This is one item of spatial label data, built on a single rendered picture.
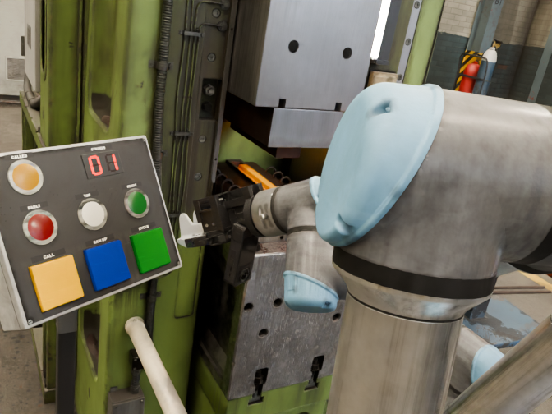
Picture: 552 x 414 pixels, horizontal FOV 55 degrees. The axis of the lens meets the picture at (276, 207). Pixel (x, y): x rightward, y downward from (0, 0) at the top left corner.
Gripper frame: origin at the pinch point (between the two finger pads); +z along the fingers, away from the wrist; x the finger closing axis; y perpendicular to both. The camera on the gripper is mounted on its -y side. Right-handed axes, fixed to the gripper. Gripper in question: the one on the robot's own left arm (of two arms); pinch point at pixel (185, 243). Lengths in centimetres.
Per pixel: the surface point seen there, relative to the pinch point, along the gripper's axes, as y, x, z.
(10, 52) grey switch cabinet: 205, -242, 457
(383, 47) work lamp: 33, -73, -15
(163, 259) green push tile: -2.7, -1.8, 9.6
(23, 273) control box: 3.0, 24.7, 10.4
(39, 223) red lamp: 10.1, 20.2, 9.9
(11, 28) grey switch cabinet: 226, -243, 444
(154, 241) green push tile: 1.2, -1.1, 9.6
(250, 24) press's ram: 42, -34, -3
